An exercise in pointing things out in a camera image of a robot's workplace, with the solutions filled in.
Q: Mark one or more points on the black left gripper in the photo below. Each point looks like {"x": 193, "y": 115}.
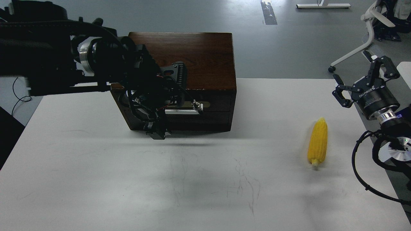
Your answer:
{"x": 146, "y": 90}

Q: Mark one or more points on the white side table edge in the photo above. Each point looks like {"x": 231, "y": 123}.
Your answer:
{"x": 404, "y": 69}

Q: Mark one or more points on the white office chair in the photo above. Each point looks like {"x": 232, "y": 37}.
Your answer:
{"x": 384, "y": 19}

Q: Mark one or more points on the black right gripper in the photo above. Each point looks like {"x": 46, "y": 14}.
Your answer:
{"x": 374, "y": 95}

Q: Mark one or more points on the yellow corn cob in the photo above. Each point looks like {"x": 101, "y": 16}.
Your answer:
{"x": 317, "y": 150}

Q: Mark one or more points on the dark wooden drawer cabinet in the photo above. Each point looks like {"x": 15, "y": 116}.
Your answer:
{"x": 210, "y": 64}

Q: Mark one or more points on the white desk base bar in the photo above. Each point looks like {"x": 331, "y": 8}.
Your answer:
{"x": 323, "y": 4}

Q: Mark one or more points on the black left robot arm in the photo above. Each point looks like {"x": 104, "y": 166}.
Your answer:
{"x": 57, "y": 55}

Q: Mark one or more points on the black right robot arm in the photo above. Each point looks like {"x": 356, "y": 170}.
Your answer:
{"x": 391, "y": 149}

